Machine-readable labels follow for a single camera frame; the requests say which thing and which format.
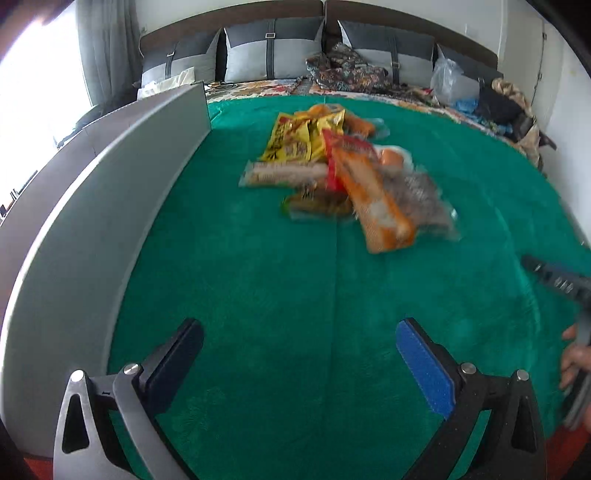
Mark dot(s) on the grey curtain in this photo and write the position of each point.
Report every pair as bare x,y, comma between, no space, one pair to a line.
108,50

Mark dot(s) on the clear packet with orange bun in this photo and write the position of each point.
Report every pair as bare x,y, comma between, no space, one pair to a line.
392,158

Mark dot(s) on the long beige snack packet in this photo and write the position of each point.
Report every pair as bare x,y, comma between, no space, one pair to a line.
281,174

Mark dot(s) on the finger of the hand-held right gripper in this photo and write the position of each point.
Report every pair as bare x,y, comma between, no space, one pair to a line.
558,281

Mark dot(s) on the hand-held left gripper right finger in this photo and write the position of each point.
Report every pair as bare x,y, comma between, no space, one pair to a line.
427,364

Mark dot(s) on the yellow snack packet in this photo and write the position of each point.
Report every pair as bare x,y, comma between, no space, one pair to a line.
325,122
286,138

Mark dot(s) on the clear packet with brown snack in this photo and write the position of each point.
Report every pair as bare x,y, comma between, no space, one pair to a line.
425,198

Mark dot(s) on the blue cloth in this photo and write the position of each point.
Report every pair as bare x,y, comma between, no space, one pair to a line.
466,108

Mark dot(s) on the cream pillow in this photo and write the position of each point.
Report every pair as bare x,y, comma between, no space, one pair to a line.
166,83

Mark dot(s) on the black bag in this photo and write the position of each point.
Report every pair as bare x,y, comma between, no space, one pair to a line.
498,104

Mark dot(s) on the large orange snack packet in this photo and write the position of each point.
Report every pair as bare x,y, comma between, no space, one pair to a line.
374,203

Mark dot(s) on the red snack packet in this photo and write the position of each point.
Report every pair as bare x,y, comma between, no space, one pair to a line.
331,161

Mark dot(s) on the bright window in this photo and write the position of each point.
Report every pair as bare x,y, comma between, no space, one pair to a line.
37,92

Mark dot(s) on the brown headboard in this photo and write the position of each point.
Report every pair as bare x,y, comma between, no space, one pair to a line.
231,14

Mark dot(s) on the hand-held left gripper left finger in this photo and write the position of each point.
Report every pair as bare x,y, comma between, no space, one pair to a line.
184,353

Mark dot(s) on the clear plastic bag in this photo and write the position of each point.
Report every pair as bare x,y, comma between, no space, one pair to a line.
445,81

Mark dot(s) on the dark patterned cloth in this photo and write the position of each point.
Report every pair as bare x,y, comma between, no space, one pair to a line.
346,69

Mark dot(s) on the small orange snack packet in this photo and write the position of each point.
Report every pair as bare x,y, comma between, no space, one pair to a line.
360,125

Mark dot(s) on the dark brown snack packet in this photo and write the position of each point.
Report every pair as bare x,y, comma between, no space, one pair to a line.
318,203

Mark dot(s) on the person's right hand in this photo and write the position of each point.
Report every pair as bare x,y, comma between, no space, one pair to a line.
577,359

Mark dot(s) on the grey two-tone cushion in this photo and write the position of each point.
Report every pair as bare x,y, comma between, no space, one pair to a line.
388,50
272,50
475,67
184,57

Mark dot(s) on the floral bed sheet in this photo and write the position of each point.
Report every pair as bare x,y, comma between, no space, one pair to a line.
258,87

